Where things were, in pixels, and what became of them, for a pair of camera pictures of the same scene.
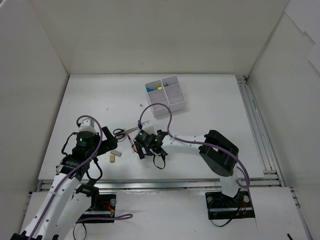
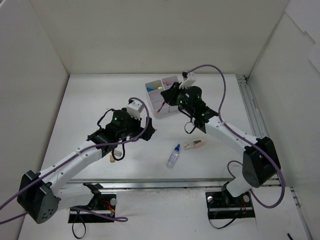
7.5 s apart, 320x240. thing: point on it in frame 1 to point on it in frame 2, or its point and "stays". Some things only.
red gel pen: x=133 y=146 to x=163 y=104
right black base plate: x=220 y=206 stays
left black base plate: x=102 y=206 stays
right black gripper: x=141 y=146 to x=170 y=92
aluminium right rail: x=260 y=127 stays
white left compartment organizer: x=156 y=94 stays
